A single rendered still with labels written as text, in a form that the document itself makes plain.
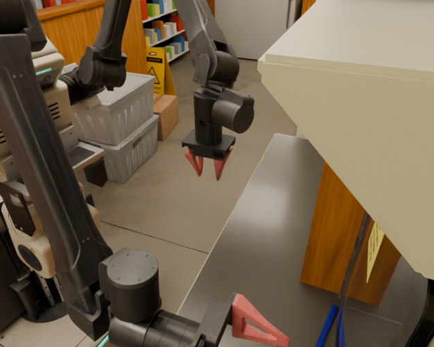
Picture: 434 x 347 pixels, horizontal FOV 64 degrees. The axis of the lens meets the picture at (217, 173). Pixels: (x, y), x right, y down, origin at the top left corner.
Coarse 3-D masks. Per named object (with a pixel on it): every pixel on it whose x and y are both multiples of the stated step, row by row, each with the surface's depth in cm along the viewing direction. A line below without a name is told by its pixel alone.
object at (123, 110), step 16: (128, 80) 258; (144, 80) 258; (112, 96) 232; (128, 96) 238; (144, 96) 260; (80, 112) 235; (96, 112) 229; (112, 112) 228; (128, 112) 246; (144, 112) 267; (80, 128) 245; (96, 128) 239; (112, 128) 233; (128, 128) 252; (112, 144) 243
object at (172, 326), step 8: (168, 312) 43; (208, 312) 42; (160, 320) 42; (168, 320) 41; (176, 320) 41; (184, 320) 42; (192, 320) 43; (152, 328) 40; (160, 328) 40; (168, 328) 40; (176, 328) 40; (184, 328) 40; (192, 328) 40; (200, 328) 40; (152, 336) 40; (160, 336) 40; (168, 336) 40; (176, 336) 40; (184, 336) 40; (192, 336) 39; (200, 336) 39; (144, 344) 40; (152, 344) 40; (160, 344) 40; (168, 344) 39; (176, 344) 39; (184, 344) 39; (192, 344) 38; (200, 344) 39
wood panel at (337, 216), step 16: (336, 176) 58; (320, 192) 60; (336, 192) 59; (320, 208) 62; (336, 208) 61; (352, 208) 60; (320, 224) 64; (336, 224) 63; (352, 224) 61; (320, 240) 66; (336, 240) 65; (352, 240) 63; (304, 256) 70; (320, 256) 68; (336, 256) 67; (304, 272) 72; (320, 272) 70; (336, 272) 69; (336, 288) 71
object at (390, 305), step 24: (384, 240) 35; (360, 264) 48; (384, 264) 32; (408, 264) 24; (360, 288) 43; (384, 288) 30; (408, 288) 23; (432, 288) 19; (360, 312) 39; (384, 312) 28; (408, 312) 22; (432, 312) 19; (336, 336) 57; (360, 336) 36; (384, 336) 26; (408, 336) 21
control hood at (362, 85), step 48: (336, 0) 26; (384, 0) 26; (432, 0) 26; (288, 48) 15; (336, 48) 15; (384, 48) 15; (432, 48) 15; (288, 96) 15; (336, 96) 14; (384, 96) 13; (432, 96) 13; (336, 144) 15; (384, 144) 14; (432, 144) 14; (384, 192) 15; (432, 192) 15; (432, 240) 16
